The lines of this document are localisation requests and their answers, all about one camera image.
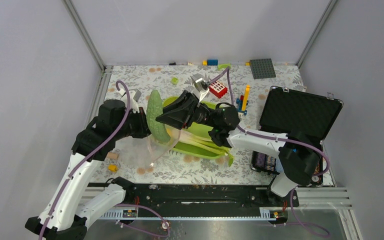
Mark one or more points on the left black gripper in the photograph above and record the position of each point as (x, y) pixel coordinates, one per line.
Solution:
(144, 130)

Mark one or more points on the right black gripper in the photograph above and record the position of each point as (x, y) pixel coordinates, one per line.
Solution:
(186, 104)

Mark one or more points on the clear zip top bag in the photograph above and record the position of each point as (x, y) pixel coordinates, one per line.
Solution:
(145, 152)

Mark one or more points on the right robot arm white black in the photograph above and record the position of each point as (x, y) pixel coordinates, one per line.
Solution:
(227, 131)

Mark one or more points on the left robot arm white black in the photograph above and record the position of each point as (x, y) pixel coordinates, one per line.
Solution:
(64, 218)

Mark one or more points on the green plastic tray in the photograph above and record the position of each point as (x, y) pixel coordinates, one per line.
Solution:
(201, 131)

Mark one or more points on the white green toy leek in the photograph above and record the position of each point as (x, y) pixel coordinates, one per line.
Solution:
(207, 144)

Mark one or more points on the small green brick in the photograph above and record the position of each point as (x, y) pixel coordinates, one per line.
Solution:
(174, 80)

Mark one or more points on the tan wooden cylinder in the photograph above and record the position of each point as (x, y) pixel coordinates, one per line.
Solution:
(112, 156)

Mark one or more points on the red white window brick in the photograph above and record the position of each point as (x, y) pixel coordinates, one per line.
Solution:
(218, 89)

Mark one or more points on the small yellow brick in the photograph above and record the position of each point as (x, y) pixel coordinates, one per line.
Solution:
(112, 168)

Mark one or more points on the blue yellow brick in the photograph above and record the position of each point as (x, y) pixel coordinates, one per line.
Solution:
(210, 62)

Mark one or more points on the green arch brick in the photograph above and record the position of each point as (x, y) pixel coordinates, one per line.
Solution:
(223, 66)

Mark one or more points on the yellow blue brick tower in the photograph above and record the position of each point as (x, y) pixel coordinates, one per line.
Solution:
(243, 101)

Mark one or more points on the floral table mat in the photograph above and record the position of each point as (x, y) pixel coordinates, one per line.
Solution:
(179, 168)

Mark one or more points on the grey brick baseplate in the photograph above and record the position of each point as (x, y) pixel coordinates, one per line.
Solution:
(262, 68)

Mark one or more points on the black poker chip case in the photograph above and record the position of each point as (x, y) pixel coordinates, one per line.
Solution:
(309, 117)

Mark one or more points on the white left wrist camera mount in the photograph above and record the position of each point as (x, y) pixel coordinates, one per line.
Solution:
(134, 96)

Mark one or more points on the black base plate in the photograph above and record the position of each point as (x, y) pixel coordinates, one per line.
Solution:
(192, 201)

